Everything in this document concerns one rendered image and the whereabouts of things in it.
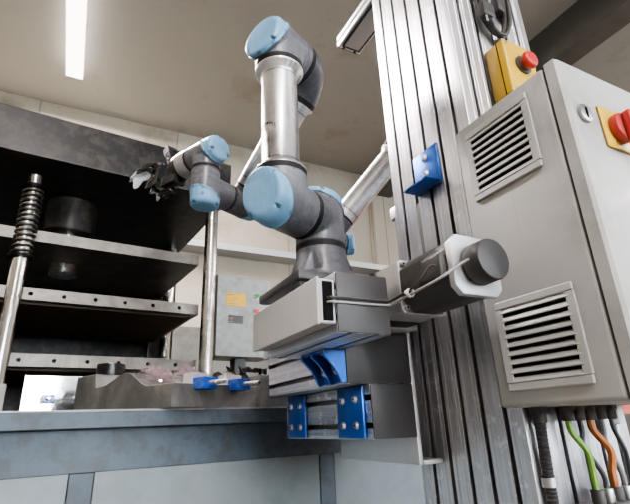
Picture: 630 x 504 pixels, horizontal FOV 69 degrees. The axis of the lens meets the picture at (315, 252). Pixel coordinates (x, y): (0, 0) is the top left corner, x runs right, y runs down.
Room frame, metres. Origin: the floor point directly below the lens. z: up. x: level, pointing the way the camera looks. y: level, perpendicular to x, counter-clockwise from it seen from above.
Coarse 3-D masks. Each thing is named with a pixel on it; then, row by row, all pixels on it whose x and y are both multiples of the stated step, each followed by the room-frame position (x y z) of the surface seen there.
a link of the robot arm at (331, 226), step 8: (320, 192) 0.95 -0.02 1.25; (328, 192) 0.95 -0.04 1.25; (320, 200) 0.92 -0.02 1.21; (328, 200) 0.95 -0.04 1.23; (336, 200) 0.97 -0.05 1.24; (320, 208) 0.91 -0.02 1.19; (328, 208) 0.94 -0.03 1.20; (336, 208) 0.96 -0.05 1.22; (320, 216) 0.92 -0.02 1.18; (328, 216) 0.94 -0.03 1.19; (336, 216) 0.96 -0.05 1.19; (320, 224) 0.93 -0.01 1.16; (328, 224) 0.95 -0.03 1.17; (336, 224) 0.96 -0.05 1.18; (312, 232) 0.94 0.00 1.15; (320, 232) 0.95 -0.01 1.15; (328, 232) 0.95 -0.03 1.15; (336, 232) 0.96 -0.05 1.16; (344, 232) 1.00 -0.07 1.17; (296, 240) 0.99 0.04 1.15; (304, 240) 0.96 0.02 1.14; (344, 240) 0.99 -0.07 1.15
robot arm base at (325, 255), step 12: (312, 240) 0.95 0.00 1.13; (324, 240) 0.95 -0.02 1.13; (336, 240) 0.96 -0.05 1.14; (300, 252) 0.97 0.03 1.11; (312, 252) 0.95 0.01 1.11; (324, 252) 0.94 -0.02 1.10; (336, 252) 0.96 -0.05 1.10; (300, 264) 0.96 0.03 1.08; (312, 264) 0.95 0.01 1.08; (324, 264) 0.93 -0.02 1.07; (336, 264) 0.94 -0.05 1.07; (348, 264) 0.99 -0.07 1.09
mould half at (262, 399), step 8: (216, 376) 1.63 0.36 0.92; (248, 376) 1.62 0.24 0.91; (256, 376) 1.37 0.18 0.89; (264, 376) 1.35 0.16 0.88; (264, 384) 1.35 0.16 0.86; (256, 392) 1.36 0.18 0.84; (264, 392) 1.35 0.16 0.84; (256, 400) 1.36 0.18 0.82; (264, 400) 1.35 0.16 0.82; (272, 400) 1.37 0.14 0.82; (280, 400) 1.38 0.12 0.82
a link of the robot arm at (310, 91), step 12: (312, 72) 0.94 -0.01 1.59; (300, 84) 0.96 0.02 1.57; (312, 84) 0.96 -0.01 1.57; (300, 96) 0.99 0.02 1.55; (312, 96) 0.99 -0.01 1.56; (300, 108) 1.01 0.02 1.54; (312, 108) 1.02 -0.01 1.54; (300, 120) 1.04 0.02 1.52; (252, 156) 1.08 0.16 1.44; (252, 168) 1.08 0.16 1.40; (240, 180) 1.11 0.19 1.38; (240, 192) 1.11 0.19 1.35; (240, 204) 1.12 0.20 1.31; (240, 216) 1.16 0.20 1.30
